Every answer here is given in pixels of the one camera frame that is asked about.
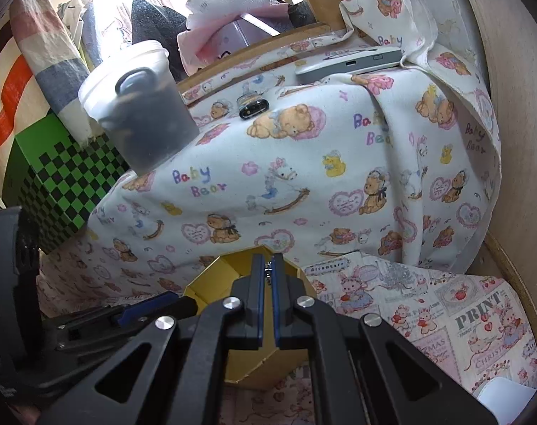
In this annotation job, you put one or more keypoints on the bear print cloth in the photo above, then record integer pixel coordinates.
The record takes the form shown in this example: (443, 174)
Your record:
(321, 150)

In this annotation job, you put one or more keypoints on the pink printed blanket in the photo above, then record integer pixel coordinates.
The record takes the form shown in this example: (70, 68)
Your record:
(427, 314)

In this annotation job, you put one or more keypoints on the white flat object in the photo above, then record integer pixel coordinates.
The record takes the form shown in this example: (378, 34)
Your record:
(505, 400)

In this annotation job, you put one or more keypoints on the plywood panel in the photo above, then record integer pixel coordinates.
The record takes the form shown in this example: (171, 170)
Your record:
(520, 141)

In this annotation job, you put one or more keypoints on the gold octagonal box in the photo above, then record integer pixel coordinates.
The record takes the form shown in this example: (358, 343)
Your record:
(215, 283)

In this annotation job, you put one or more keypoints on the purple plush toy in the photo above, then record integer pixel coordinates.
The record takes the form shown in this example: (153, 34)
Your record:
(246, 31)

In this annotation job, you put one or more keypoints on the dark hanging garment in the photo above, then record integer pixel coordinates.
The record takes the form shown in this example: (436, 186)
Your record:
(155, 22)

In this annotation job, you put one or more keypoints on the grey flat device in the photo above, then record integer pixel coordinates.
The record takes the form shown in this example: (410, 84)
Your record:
(352, 64)

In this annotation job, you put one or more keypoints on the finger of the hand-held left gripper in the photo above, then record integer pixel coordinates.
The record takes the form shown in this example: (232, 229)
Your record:
(118, 336)
(144, 307)

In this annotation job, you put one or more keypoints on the green checkered box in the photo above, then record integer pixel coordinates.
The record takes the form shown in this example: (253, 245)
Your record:
(69, 172)

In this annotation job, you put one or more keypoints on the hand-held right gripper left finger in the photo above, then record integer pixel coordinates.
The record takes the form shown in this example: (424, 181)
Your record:
(259, 314)

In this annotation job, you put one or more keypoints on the black lighter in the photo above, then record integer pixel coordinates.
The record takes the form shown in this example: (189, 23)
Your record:
(252, 107)

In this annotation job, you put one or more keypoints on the translucent plastic container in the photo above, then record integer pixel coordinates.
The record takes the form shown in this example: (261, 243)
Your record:
(149, 119)

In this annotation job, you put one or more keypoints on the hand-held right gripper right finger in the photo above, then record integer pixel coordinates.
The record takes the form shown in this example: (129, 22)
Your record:
(277, 314)

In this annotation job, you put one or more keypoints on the striped Paris fabric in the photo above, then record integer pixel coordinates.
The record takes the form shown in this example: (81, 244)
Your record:
(51, 57)

